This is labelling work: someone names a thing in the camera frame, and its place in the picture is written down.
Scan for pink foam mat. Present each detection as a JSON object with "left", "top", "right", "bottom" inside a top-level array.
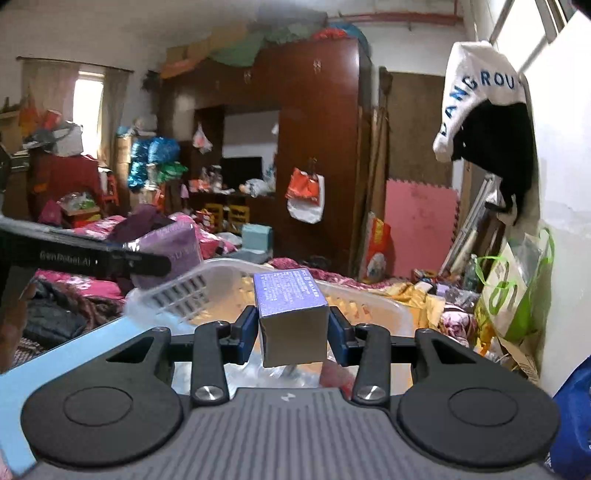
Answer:
[{"left": 383, "top": 179, "right": 460, "bottom": 280}]

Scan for black television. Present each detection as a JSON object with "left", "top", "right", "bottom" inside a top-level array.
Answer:
[{"left": 222, "top": 157, "right": 263, "bottom": 188}]

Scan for purple cardboard box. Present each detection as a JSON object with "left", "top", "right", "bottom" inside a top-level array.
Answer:
[{"left": 253, "top": 268, "right": 329, "bottom": 368}]

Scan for teal cardboard box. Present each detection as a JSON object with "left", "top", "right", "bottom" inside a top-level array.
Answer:
[{"left": 241, "top": 224, "right": 272, "bottom": 251}]

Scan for purple tissue pack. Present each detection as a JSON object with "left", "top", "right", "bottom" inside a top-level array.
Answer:
[{"left": 124, "top": 222, "right": 205, "bottom": 289}]

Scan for white and black hanging garment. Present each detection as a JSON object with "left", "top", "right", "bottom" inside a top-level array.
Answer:
[{"left": 433, "top": 41, "right": 539, "bottom": 227}]

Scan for green and white shopping bag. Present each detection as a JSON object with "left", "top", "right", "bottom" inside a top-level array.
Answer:
[{"left": 475, "top": 227, "right": 555, "bottom": 344}]

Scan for dark wooden wardrobe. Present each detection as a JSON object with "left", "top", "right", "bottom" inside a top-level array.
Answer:
[{"left": 159, "top": 38, "right": 375, "bottom": 278}]

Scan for beige curtain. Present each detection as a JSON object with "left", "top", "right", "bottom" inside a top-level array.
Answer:
[{"left": 18, "top": 56, "right": 81, "bottom": 121}]

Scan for blue bag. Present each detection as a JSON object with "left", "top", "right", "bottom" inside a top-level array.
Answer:
[{"left": 547, "top": 355, "right": 591, "bottom": 480}]

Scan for pink floral blanket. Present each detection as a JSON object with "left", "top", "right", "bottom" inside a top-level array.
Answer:
[{"left": 32, "top": 212, "right": 241, "bottom": 301}]

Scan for small white plastic bag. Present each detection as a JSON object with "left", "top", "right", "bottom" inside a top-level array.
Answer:
[{"left": 192, "top": 122, "right": 214, "bottom": 154}]

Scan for red and white sack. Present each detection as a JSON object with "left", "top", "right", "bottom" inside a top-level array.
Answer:
[{"left": 362, "top": 217, "right": 393, "bottom": 283}]

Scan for orange and white plastic bag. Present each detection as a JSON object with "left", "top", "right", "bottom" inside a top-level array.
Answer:
[{"left": 285, "top": 159, "right": 325, "bottom": 224}]

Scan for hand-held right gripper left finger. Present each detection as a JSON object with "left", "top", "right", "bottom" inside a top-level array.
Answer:
[{"left": 105, "top": 307, "right": 258, "bottom": 408}]

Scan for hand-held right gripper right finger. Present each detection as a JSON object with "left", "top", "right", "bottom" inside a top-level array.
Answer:
[{"left": 328, "top": 308, "right": 483, "bottom": 408}]

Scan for brown wooden board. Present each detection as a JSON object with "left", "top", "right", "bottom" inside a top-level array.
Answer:
[{"left": 385, "top": 71, "right": 455, "bottom": 188}]

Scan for clear plastic basket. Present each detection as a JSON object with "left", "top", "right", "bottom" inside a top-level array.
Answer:
[{"left": 124, "top": 257, "right": 416, "bottom": 398}]

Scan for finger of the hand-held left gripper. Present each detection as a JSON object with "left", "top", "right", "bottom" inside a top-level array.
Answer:
[{"left": 108, "top": 246, "right": 172, "bottom": 278}]

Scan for shiny blue bags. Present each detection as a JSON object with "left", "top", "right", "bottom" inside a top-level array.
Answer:
[{"left": 128, "top": 137, "right": 182, "bottom": 190}]

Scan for dark cloth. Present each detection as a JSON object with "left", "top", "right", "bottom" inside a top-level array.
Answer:
[{"left": 21, "top": 279, "right": 100, "bottom": 349}]

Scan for yellow floral blanket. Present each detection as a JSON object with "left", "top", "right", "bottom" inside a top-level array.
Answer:
[{"left": 323, "top": 277, "right": 446, "bottom": 333}]

